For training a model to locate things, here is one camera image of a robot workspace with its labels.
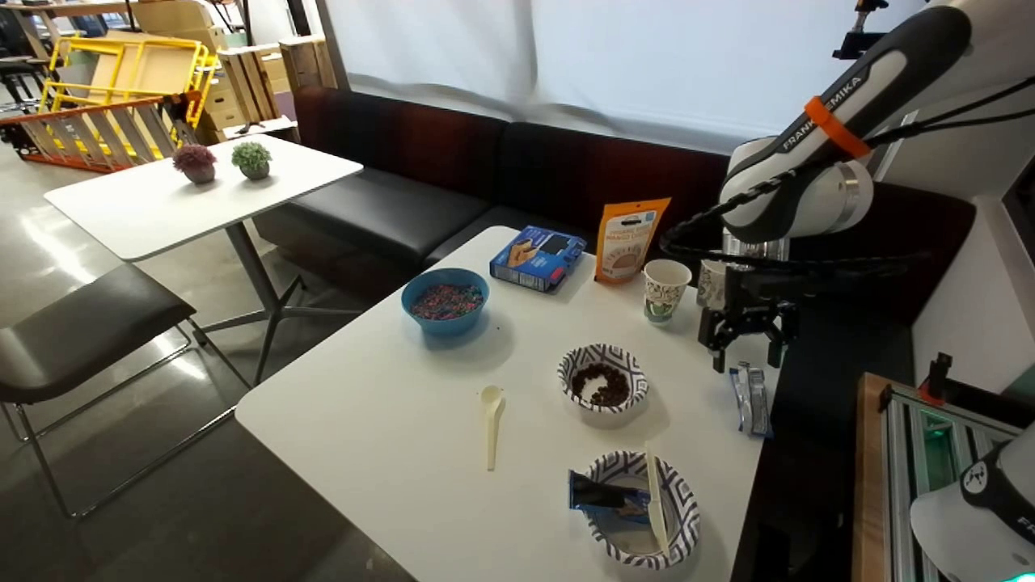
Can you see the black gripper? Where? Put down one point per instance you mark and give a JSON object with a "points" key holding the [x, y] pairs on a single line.
{"points": [[748, 285]]}

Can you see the small blue silver packet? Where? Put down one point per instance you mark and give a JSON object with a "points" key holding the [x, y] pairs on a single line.
{"points": [[753, 403]]}

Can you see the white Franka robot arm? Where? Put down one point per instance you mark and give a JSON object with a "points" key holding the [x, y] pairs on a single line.
{"points": [[841, 132]]}

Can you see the patterned paper bowl with packet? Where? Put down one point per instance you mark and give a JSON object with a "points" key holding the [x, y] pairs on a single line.
{"points": [[680, 505]]}

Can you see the dark blue packet in bowl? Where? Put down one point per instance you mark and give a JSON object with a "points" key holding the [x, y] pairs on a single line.
{"points": [[604, 502]]}

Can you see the patterned paper bowl with chocolate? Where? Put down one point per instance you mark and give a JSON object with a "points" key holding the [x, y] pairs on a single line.
{"points": [[604, 380]]}

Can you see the orange snack pouch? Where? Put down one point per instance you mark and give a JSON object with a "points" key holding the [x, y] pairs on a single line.
{"points": [[628, 240]]}

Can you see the white plastic spoon in bowl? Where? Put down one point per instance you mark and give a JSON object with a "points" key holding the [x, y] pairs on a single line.
{"points": [[658, 502]]}

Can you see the wooden framed equipment box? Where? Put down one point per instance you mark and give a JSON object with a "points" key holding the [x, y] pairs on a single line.
{"points": [[918, 454]]}

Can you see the blue cookie package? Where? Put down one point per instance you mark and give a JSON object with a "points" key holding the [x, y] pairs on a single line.
{"points": [[538, 257]]}

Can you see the cream plastic spoon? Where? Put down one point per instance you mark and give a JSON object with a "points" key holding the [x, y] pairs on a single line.
{"points": [[494, 415]]}

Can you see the blue bowl with snacks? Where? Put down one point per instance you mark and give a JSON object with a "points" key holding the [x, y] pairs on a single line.
{"points": [[443, 304]]}

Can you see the white window blind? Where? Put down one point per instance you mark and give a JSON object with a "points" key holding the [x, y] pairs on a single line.
{"points": [[562, 60]]}

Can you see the black cushioned bench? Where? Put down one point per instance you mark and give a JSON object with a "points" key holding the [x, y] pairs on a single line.
{"points": [[377, 212]]}

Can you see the wooden cabinet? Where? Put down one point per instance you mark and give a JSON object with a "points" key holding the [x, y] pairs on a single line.
{"points": [[255, 84]]}

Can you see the maroon muffin toy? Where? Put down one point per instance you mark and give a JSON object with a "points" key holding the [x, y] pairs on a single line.
{"points": [[196, 164]]}

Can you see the small white folding table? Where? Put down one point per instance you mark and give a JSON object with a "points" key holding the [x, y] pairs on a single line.
{"points": [[164, 198]]}

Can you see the black seat metal chair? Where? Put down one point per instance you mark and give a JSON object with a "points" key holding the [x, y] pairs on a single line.
{"points": [[83, 328]]}

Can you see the yellow metal rack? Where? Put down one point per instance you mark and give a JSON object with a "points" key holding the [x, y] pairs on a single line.
{"points": [[123, 77]]}

